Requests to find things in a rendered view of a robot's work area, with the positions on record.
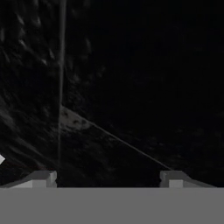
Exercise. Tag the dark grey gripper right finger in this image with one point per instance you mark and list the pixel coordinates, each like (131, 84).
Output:
(178, 178)

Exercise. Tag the small white object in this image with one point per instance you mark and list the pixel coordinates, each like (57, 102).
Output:
(1, 159)

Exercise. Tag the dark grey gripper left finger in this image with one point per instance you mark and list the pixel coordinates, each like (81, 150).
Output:
(40, 178)

